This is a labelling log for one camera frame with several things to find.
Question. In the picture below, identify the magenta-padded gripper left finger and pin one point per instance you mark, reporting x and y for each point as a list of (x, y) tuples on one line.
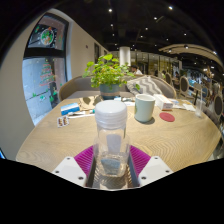
[(70, 170)]

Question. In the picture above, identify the white and orange box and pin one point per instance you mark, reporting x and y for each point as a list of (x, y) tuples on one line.
[(163, 101)]

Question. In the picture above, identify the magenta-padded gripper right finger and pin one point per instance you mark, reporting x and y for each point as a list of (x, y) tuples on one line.
[(154, 169)]

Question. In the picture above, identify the framed food poster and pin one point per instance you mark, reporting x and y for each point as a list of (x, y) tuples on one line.
[(45, 36)]

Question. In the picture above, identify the small blue white carton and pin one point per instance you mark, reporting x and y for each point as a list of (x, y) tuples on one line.
[(70, 108)]

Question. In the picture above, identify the pale green mug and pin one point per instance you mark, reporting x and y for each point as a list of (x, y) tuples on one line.
[(144, 108)]

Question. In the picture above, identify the grey chevron cushion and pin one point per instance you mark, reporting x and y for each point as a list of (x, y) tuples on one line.
[(148, 86)]

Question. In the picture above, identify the pill blister pack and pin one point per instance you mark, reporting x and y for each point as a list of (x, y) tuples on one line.
[(63, 121)]

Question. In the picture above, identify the clear bottle with white cap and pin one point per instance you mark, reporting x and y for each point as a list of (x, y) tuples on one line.
[(111, 115)]

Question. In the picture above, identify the group of dining chairs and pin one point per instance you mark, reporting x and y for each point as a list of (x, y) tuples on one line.
[(184, 85)]

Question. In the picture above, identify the glass window with stickers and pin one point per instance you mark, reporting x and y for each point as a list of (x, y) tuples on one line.
[(36, 90)]

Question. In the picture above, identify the grey curved sofa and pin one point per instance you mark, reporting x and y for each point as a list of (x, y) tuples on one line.
[(75, 87)]

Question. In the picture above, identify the white round pillar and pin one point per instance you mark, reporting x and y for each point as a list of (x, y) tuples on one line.
[(125, 55)]

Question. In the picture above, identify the brown flat pouch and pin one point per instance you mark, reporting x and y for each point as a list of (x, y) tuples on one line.
[(88, 102)]

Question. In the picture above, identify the clear plastic cup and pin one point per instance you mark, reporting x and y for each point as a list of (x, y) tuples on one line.
[(199, 103)]

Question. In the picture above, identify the printed paper menu sheet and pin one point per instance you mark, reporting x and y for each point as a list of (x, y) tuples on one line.
[(128, 100)]

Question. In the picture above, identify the group of ceiling lights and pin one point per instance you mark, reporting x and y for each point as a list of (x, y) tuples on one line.
[(170, 7)]

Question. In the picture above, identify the white paper napkin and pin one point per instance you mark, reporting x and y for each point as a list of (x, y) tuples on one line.
[(189, 107)]

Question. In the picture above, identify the person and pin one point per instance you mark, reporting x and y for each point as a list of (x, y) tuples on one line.
[(136, 70)]

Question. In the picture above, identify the flat round red coaster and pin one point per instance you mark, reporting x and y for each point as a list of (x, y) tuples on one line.
[(167, 117)]

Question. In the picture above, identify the green potted plant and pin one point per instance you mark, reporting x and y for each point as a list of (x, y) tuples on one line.
[(108, 75)]

